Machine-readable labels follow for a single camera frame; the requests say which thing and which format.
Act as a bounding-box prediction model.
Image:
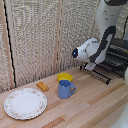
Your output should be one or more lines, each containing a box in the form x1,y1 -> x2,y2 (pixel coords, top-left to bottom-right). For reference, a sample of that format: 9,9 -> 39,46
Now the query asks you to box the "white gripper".
83,61 -> 98,72

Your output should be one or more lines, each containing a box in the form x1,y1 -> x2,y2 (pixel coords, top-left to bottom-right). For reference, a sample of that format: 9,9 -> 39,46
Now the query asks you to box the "black wire oven tray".
79,63 -> 112,86

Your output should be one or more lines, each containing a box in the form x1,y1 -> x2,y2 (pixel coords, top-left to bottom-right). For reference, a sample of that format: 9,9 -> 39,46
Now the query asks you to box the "yellow bowl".
56,72 -> 74,84

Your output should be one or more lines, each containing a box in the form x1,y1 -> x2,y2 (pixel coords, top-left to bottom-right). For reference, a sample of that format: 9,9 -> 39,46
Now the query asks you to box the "black dish rack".
98,36 -> 128,80

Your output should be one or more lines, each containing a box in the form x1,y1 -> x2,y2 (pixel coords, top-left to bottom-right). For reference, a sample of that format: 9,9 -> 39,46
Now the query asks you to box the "blue mug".
57,79 -> 77,100

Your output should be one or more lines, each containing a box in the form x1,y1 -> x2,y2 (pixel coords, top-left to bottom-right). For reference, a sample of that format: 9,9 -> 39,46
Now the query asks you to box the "orange yellow block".
35,81 -> 50,93

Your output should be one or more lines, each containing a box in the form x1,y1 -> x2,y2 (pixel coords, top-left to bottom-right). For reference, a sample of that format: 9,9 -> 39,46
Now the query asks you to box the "beige woven folding screen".
0,0 -> 128,94

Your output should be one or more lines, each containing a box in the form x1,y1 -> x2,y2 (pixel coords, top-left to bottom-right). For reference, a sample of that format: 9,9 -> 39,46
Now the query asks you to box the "white blurry object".
112,105 -> 128,128

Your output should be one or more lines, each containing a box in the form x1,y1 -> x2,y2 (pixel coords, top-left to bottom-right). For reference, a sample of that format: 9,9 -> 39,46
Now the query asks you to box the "white plate with patterned rim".
3,87 -> 48,121

